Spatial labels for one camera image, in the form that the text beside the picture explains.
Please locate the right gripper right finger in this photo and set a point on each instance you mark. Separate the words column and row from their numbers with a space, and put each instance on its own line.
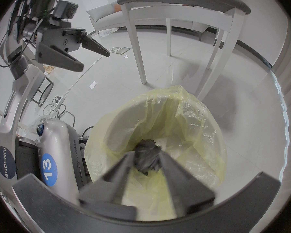
column 186, row 190

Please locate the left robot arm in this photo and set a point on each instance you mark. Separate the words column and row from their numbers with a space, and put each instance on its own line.
column 41, row 1

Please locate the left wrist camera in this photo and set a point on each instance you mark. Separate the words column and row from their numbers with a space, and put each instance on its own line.
column 65, row 8

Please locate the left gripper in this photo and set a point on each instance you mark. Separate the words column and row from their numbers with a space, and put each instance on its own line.
column 63, row 39

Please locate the white power strip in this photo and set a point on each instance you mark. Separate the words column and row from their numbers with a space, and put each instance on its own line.
column 60, row 100

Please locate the yellow plastic bag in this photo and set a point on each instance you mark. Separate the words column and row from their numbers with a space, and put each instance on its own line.
column 196, row 135

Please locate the white trash bin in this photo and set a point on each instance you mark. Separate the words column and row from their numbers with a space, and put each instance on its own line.
column 135, row 120

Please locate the orange cushion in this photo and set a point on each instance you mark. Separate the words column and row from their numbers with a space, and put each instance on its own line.
column 187, row 4
column 117, row 8

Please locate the black plastic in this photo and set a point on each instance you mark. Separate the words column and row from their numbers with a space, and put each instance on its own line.
column 148, row 156

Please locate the light grey sofa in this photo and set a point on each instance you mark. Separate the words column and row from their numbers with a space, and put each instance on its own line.
column 101, row 14

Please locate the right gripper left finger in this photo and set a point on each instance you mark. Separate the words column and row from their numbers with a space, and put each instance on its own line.
column 106, row 190

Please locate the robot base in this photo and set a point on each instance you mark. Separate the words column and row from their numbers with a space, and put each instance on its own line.
column 60, row 144

